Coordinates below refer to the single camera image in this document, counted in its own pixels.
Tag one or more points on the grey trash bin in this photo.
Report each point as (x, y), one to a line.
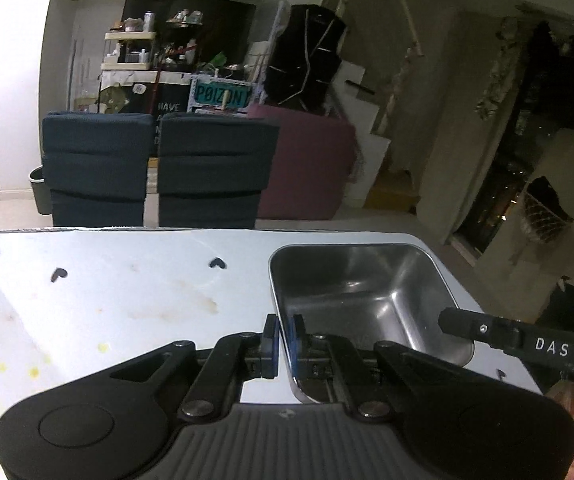
(40, 192)

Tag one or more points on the black vest with white trim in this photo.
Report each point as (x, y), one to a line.
(307, 55)

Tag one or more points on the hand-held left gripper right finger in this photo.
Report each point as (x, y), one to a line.
(296, 345)

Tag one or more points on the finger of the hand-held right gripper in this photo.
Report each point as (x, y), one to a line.
(477, 329)

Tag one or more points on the stair railing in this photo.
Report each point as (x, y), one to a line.
(397, 5)

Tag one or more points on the white shelf cart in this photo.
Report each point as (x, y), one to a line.
(129, 52)

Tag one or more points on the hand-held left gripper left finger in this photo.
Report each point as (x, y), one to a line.
(272, 340)

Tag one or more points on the dark blue chair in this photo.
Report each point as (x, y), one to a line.
(214, 165)
(97, 165)

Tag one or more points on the hanging net chair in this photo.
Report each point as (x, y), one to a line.
(547, 210)

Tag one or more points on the mauve chair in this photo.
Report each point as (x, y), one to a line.
(312, 160)

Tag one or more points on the white staircase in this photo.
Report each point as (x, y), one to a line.
(362, 125)

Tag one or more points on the wooden step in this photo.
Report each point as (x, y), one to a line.
(392, 195)

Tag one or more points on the teal sign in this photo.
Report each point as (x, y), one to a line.
(219, 94)

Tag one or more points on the floral curtain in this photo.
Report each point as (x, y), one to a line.
(499, 70)

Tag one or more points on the large square steel container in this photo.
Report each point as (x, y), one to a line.
(367, 285)

